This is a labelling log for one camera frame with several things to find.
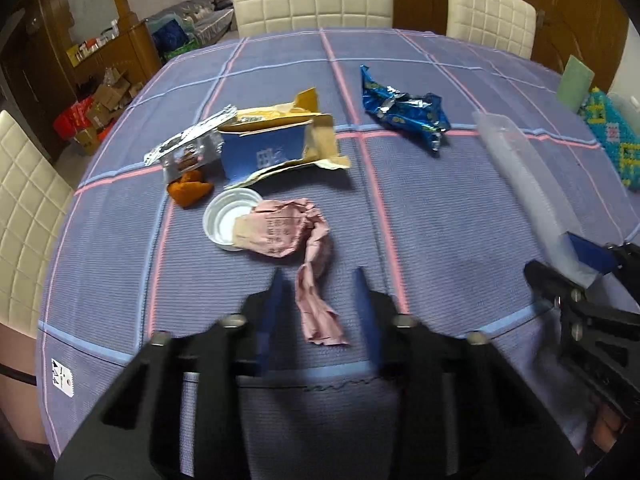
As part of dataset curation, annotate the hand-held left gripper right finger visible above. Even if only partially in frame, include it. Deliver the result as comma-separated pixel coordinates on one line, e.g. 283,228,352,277
351,266,586,480

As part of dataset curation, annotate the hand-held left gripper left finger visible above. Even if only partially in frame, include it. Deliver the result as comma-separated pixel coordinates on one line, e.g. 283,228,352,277
52,267,293,480

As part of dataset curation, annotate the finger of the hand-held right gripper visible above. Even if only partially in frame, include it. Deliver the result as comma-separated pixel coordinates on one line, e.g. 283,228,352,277
523,259,640,322
566,231,640,276

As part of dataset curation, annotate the pink wrapper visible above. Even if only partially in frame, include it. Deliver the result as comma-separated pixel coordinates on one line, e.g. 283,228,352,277
232,199,350,347

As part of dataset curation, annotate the clear plastic tray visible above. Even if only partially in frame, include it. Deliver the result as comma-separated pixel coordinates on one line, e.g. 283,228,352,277
472,110,601,288

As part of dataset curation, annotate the orange peel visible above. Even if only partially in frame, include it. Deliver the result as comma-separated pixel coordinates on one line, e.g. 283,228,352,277
166,169,214,208

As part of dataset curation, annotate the blue foil snack wrapper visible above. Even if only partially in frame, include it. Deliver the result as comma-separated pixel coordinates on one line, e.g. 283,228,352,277
360,64,451,153

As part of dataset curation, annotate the person's right hand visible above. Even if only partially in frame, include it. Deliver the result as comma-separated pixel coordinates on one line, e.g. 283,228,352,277
593,400,627,455

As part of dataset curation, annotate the white round cap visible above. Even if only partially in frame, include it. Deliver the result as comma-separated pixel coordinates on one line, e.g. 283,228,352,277
202,188,263,252

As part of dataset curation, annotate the beaded tissue box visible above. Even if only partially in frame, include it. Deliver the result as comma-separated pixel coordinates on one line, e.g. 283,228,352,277
580,87,640,191

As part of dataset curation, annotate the torn blue tan carton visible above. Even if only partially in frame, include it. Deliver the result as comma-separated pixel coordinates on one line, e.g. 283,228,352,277
217,87,352,191

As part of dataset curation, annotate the green cup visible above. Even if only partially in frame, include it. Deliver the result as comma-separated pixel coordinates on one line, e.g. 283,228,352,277
556,55,596,111

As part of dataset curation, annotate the silver foil wrapper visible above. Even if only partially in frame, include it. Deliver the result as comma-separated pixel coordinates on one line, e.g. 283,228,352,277
143,105,238,181

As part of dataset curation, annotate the small white sticker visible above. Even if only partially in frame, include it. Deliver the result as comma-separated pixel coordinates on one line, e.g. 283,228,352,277
51,357,75,397

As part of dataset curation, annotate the brown wooden door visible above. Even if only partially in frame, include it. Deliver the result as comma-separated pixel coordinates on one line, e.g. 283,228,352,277
530,0,631,93

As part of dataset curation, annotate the pinkish brown bin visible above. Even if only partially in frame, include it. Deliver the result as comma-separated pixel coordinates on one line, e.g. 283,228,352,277
0,320,51,446

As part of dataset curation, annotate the pile of cardboard boxes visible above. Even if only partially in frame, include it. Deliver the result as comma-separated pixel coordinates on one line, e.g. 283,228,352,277
72,67,146,156

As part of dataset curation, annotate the red bag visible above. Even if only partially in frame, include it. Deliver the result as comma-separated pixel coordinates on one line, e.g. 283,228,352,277
53,100,96,141

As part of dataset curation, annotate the wooden sideboard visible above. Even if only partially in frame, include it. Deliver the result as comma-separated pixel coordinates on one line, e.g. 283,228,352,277
392,0,448,36

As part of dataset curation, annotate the low wooden partition cabinet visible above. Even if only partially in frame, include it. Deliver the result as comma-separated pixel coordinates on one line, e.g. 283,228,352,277
65,25,163,111

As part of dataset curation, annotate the blue bag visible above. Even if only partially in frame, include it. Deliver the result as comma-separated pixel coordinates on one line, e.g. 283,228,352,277
151,17,188,53

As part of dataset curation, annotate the covered grey sofa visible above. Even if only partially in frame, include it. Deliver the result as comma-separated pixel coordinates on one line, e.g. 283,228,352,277
145,0,236,41

